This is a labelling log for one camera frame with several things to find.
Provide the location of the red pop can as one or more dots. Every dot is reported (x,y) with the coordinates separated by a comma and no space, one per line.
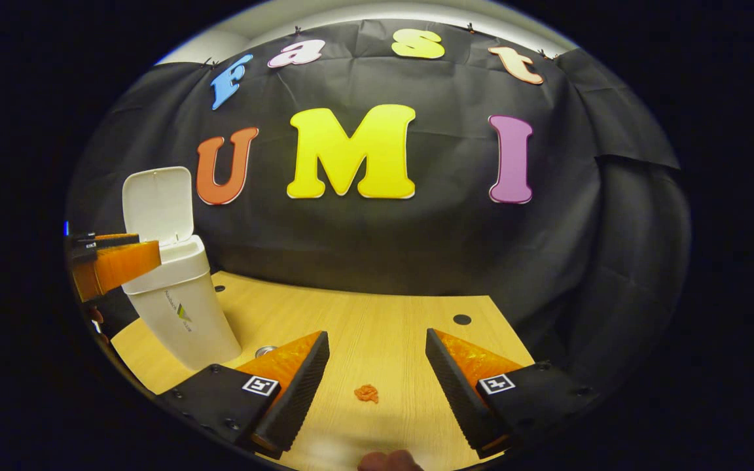
(266,351)

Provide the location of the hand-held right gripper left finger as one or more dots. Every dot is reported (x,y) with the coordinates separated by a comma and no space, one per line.
(302,399)

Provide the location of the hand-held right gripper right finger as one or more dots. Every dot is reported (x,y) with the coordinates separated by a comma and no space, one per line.
(459,399)

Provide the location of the black backdrop cloth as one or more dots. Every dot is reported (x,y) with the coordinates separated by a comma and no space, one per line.
(449,229)

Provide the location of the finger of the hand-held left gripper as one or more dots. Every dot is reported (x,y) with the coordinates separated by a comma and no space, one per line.
(112,239)
(122,265)

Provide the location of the white desktop garbage bin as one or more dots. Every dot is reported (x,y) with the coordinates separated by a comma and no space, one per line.
(180,307)

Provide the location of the orange paper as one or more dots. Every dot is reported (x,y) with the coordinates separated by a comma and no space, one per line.
(366,393)

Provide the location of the wooden desktop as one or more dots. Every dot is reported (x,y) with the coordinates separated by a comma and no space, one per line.
(364,327)

